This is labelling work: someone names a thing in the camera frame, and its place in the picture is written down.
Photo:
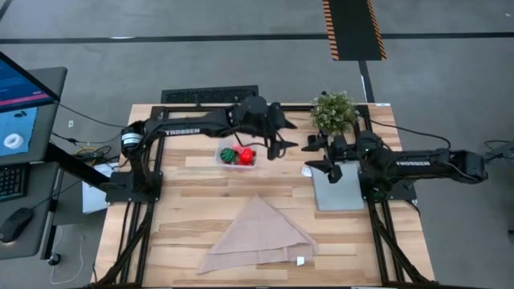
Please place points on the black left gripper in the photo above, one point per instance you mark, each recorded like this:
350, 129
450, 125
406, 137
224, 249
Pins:
255, 118

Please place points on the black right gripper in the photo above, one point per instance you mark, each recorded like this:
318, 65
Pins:
341, 149

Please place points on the red bell pepper toy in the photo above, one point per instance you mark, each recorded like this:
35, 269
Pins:
247, 156

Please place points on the round pink-red textured fruit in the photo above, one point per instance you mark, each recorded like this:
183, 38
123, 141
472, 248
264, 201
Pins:
237, 147

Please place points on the green striped watermelon toy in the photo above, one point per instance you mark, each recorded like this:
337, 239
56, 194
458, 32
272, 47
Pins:
227, 155

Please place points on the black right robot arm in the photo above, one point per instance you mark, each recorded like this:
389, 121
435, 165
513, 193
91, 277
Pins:
421, 164

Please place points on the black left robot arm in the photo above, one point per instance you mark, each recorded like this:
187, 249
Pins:
188, 128

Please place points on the clear plastic tupperware container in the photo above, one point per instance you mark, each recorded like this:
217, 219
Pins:
237, 166

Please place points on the white cloth tag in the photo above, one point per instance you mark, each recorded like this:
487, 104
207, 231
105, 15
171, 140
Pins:
300, 261
306, 172

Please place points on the light blue cloth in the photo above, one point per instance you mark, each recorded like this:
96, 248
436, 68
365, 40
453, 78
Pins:
341, 192

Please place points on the potted white-flowered green plant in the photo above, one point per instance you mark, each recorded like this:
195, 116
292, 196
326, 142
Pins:
333, 112

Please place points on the beige pink cloth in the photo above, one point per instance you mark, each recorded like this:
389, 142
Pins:
261, 237

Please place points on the black orange-striped floor mat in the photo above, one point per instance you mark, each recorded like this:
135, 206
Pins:
353, 32

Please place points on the white paper sheets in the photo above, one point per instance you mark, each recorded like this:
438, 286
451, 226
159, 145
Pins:
92, 196

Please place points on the computer monitor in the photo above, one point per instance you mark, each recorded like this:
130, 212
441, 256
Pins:
20, 136
16, 88

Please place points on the grey operator desk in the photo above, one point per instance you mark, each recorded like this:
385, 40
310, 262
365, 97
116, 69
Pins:
36, 241

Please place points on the black keyboard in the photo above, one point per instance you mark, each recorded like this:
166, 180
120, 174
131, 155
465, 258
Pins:
10, 180

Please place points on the black computer mouse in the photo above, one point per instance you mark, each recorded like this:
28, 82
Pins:
16, 225

